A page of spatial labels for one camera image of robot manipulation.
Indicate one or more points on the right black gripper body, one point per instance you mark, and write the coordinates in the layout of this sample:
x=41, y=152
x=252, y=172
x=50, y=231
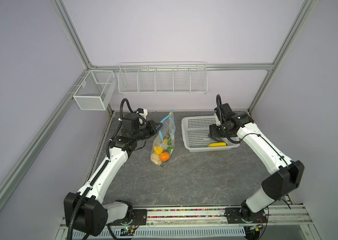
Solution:
x=218, y=131

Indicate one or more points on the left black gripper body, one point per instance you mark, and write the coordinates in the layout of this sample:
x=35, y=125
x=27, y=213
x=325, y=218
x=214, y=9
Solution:
x=145, y=131

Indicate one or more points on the dark green toy cucumber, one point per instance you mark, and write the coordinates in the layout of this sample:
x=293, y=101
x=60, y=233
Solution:
x=220, y=140

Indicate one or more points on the white plastic perforated basket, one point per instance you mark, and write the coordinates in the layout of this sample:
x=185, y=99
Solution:
x=195, y=134

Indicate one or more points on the yellow toy lemon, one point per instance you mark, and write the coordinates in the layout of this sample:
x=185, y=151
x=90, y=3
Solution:
x=158, y=150

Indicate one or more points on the clear zip top bag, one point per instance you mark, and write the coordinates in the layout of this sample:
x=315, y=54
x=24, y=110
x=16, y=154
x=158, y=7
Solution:
x=164, y=143

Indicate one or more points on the beige round toy bun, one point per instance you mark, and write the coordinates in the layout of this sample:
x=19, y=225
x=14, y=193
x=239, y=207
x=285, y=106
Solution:
x=156, y=159

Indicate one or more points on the green leafy toy vegetable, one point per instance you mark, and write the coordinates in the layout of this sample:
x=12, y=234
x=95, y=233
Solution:
x=169, y=145

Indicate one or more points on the orange toy carrot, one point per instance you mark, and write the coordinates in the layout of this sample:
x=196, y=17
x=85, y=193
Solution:
x=164, y=156

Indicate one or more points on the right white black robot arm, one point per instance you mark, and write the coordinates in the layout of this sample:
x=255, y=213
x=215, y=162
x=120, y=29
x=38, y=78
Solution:
x=285, y=173

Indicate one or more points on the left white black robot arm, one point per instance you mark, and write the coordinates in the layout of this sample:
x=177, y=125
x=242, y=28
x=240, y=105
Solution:
x=85, y=210

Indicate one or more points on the yellow toy banana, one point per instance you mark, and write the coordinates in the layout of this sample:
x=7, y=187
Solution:
x=220, y=144

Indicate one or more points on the small white mesh box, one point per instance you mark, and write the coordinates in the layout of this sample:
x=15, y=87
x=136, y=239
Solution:
x=95, y=91

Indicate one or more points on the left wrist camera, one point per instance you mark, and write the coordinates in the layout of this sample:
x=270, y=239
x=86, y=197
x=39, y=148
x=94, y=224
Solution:
x=142, y=112

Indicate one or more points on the long white wire shelf basket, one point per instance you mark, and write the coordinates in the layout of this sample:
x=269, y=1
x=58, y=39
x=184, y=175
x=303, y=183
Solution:
x=163, y=78

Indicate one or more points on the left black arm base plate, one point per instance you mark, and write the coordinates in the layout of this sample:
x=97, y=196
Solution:
x=136, y=217

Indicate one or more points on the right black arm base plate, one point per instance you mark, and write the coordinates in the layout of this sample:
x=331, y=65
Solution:
x=238, y=215

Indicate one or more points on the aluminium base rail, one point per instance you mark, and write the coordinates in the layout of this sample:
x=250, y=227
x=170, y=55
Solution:
x=208, y=216

